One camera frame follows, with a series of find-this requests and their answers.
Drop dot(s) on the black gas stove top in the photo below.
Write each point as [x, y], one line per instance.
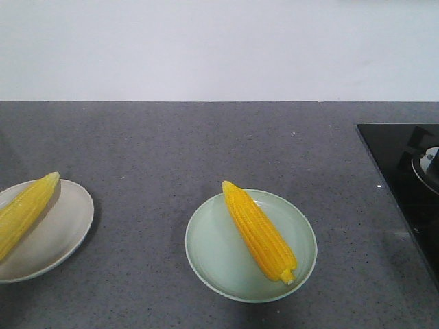
[406, 154]

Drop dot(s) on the yellow corn cob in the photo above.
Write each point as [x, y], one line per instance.
[266, 245]
[20, 214]

